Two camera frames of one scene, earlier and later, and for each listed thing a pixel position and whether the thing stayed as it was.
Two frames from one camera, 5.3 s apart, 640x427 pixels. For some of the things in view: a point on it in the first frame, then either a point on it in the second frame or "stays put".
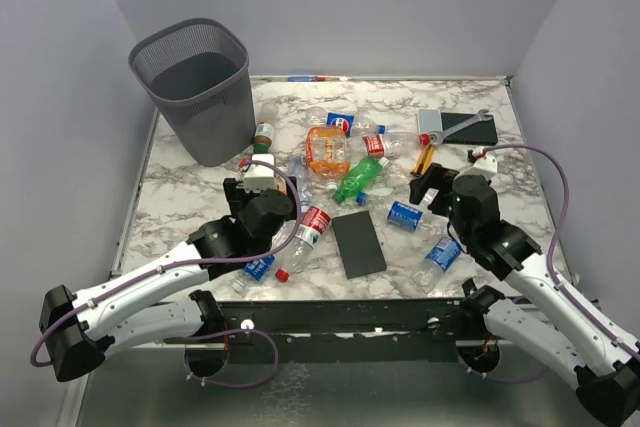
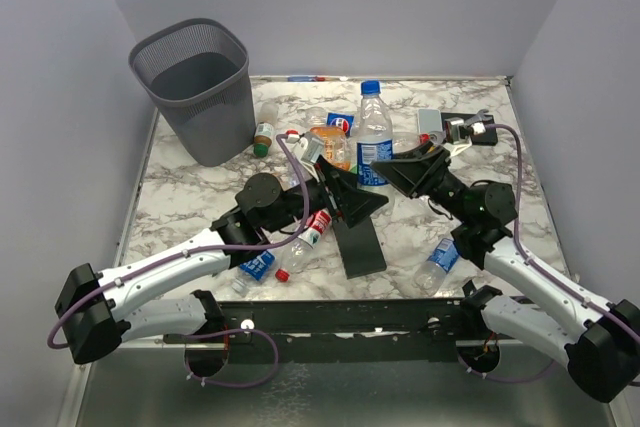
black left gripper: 238,197 to 346,203
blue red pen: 305,79 stays put
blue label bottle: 405,215 to 374,143
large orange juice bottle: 326,151 stays put
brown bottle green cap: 264,129 stays put
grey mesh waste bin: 198,73 stays put
